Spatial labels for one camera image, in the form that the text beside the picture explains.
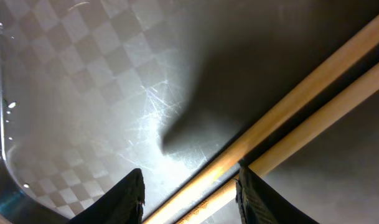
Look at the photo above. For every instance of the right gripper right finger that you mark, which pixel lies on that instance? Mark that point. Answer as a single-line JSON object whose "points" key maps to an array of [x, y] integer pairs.
{"points": [[259, 203]]}

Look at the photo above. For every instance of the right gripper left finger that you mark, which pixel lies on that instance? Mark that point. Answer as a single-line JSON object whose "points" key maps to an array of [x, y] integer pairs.
{"points": [[122, 204]]}

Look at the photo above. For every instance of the wooden chopstick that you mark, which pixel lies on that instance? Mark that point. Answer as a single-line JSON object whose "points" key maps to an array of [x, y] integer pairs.
{"points": [[317, 81], [343, 103]]}

